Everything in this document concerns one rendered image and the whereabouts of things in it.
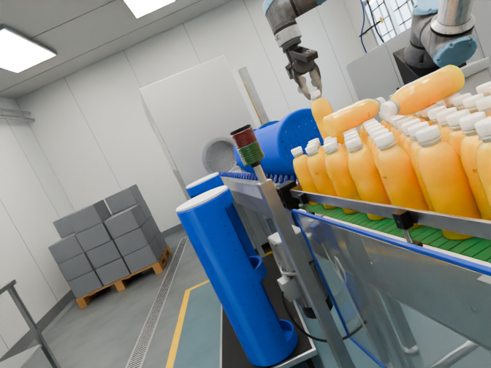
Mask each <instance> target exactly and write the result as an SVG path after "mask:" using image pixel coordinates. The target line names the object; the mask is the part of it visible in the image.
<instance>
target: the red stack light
mask: <svg viewBox="0 0 491 368"><path fill-rule="evenodd" d="M231 138H232V141H233V143H234V145H235V147H236V150H238V149H241V148H242V147H245V146H247V145H250V144H251V143H253V142H255V141H257V138H256V135H255V133H254V130H253V128H252V127H250V128H249V129H246V130H244V131H241V132H240V133H238V134H235V135H233V136H231Z"/></svg>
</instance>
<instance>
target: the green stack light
mask: <svg viewBox="0 0 491 368"><path fill-rule="evenodd" d="M237 152H238V154H239V157H240V159H241V161H242V162H243V166H248V165H251V164H253V163H256V162H257V161H260V160H262V159H263V158H264V157H265V156H264V153H263V151H262V148H261V146H260V145H259V141H255V142H253V143H251V144H250V145H247V146H245V147H242V148H241V149H238V150H237Z"/></svg>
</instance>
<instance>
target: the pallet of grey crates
mask: <svg viewBox="0 0 491 368"><path fill-rule="evenodd" d="M104 200H105V201H106V202H107V205H108V207H109V208H110V211H111V213H112V214H110V211H109V210H108V208H107V205H106V204H105V202H104ZM104 200H103V199H102V200H100V201H98V202H96V203H93V204H91V205H89V206H87V207H84V208H82V209H80V210H77V211H75V212H73V213H71V214H68V215H66V216H64V217H62V218H60V219H58V220H57V221H54V222H53V224H54V226H55V228H56V230H57V232H58V233H59V235H60V237H61V238H62V239H60V240H59V241H57V242H55V243H54V244H52V245H51V246H49V247H48V249H49V251H50V252H51V254H52V256H53V258H54V259H55V261H56V263H57V265H58V268H59V269H60V270H61V273H62V275H63V276H64V278H65V280H66V281H67V283H68V284H69V287H70V288H71V290H72V292H73V294H74V295H75V297H76V302H77V304H78V305H79V307H80V309H83V308H84V307H87V306H88V305H89V304H90V303H91V301H92V300H93V299H94V297H95V296H96V295H97V294H98V293H99V292H100V291H101V290H102V289H104V288H106V287H108V286H111V285H113V284H115V287H116V288H117V290H118V292H119V291H122V290H123V289H126V287H127V285H128V284H129V282H130V281H131V279H132V278H133V277H134V275H135V274H137V273H139V272H141V271H144V270H146V269H148V268H150V267H153V270H154V272H155V273H156V275H157V274H159V273H161V272H163V271H164V268H165V266H166V265H167V262H168V260H169V258H170V256H171V253H172V251H171V250H170V247H169V245H167V243H166V242H165V240H164V238H163V236H162V234H161V232H160V230H159V228H158V226H157V225H156V222H155V220H154V219H153V216H152V214H151V211H150V210H149V208H148V206H147V204H146V202H145V200H144V199H143V197H142V194H141V193H140V190H139V188H138V187H137V184H134V185H132V186H130V187H128V188H125V189H123V190H122V191H119V192H117V193H114V194H113V195H111V196H108V197H107V198H105V199H104ZM88 296H89V297H88Z"/></svg>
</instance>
